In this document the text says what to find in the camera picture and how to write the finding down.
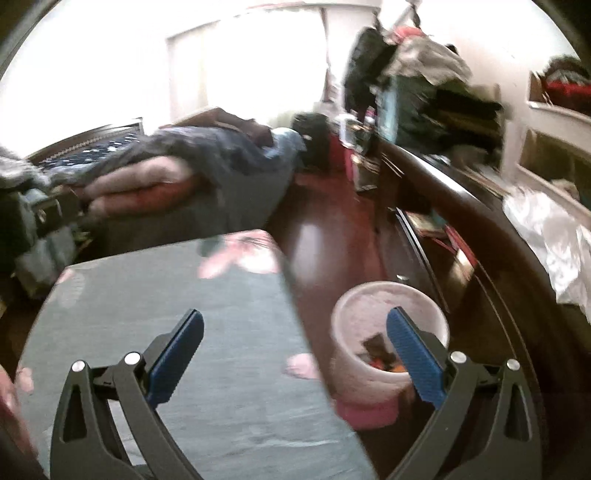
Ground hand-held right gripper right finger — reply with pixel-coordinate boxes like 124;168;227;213
385;305;543;480

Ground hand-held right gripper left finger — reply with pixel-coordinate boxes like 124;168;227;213
50;308;206;480

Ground orange wrapper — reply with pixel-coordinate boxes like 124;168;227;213
369;356;409;374

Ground dark brown wrapper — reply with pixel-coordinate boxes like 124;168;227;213
361;333;391;358

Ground pink dotted waste bin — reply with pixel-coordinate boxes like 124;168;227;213
330;281;451;398

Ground grey floral cloth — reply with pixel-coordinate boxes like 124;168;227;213
16;231;377;480

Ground stack of books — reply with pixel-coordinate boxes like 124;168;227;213
406;210;476;278

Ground dark wooden cabinet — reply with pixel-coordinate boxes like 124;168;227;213
353;138;591;480

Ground blue-grey cloth pile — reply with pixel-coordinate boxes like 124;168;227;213
14;189;79;296

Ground red folded blanket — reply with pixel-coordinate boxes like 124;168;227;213
139;178;199;208

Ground white plastic bag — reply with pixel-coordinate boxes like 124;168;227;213
502;187;591;324

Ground pink folded blanket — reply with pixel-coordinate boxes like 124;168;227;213
83;154;195;208

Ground dark object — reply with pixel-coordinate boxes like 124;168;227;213
33;191;85;237

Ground blue floral quilt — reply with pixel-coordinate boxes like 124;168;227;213
46;124;305;185

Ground red box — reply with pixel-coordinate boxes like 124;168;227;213
328;134;347;171

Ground dark blue dotted pillow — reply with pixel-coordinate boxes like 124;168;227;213
41;131;139;167

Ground brown cloth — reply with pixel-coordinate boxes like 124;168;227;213
203;108;273;144

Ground pile of dark clothes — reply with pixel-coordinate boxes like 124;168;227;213
392;76;504;153

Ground teal storage box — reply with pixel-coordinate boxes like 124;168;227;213
376;83;402;144

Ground black hanging bag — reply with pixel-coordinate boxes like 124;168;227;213
344;28;398;112

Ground bright window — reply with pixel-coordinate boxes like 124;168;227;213
0;4;328;153

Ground grey clothes pile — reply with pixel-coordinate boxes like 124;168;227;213
383;25;472;86

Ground red folded clothes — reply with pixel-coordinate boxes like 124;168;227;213
542;58;591;100

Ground white wall shelf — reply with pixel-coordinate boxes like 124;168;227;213
501;69;591;213

